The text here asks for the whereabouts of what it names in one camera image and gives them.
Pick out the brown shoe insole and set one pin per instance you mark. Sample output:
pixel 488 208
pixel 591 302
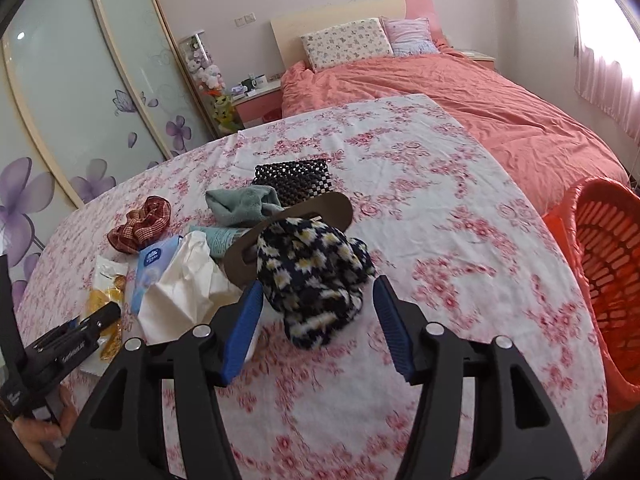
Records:
pixel 320 207

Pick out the floral print pillow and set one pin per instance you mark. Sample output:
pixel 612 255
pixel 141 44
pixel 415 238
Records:
pixel 345 42

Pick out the dark daisy print sock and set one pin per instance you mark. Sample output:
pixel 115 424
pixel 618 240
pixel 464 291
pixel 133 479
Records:
pixel 310 280

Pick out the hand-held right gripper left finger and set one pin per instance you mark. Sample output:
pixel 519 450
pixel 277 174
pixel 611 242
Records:
pixel 245 325

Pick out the blue tissue packet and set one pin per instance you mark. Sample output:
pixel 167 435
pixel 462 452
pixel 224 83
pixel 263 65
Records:
pixel 150 265

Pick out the pink white nightstand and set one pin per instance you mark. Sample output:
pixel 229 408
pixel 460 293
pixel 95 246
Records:
pixel 255 105

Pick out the white mug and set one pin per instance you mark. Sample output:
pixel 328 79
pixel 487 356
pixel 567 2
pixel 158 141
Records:
pixel 259 80

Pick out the grey-green sock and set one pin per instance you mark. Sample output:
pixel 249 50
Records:
pixel 235 205

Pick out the pink striped pillow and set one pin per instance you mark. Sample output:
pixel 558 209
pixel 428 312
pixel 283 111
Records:
pixel 410 35

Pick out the white tissue pack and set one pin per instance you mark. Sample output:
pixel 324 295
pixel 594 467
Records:
pixel 185 285

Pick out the pale teal cream tube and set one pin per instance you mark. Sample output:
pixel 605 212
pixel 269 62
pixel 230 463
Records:
pixel 225 240

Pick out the beige wooden headboard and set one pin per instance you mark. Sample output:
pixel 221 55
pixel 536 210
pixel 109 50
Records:
pixel 320 17

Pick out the floral red white tablecloth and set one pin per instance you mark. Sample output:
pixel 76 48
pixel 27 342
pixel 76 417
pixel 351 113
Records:
pixel 450 240

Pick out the clear tube of plush toys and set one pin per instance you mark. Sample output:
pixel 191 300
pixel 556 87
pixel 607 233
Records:
pixel 210 75

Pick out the salmon duvet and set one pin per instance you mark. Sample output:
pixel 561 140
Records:
pixel 500 110

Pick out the beige bedside table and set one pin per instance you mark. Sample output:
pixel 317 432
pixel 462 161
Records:
pixel 480 57

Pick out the yellow snack packet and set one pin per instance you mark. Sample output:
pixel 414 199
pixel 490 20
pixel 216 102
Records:
pixel 102 295

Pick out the pink curtain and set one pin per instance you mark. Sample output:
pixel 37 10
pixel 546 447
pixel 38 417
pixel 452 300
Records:
pixel 600 75

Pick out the white wall socket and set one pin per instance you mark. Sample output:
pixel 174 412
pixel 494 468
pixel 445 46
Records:
pixel 245 19

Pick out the brown plaid cloth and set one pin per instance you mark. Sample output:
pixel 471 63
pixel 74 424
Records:
pixel 140 225

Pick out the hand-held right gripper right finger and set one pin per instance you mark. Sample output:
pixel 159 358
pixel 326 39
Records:
pixel 392 325

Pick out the person's left hand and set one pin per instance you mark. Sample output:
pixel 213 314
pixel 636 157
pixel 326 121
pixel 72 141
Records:
pixel 37 437

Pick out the orange plastic laundry basket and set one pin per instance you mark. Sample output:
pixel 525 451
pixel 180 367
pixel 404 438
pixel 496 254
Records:
pixel 600 260

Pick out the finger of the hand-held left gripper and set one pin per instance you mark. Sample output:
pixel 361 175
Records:
pixel 102 317

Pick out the wardrobe with purple flower doors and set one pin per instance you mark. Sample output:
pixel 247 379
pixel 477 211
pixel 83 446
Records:
pixel 65 85

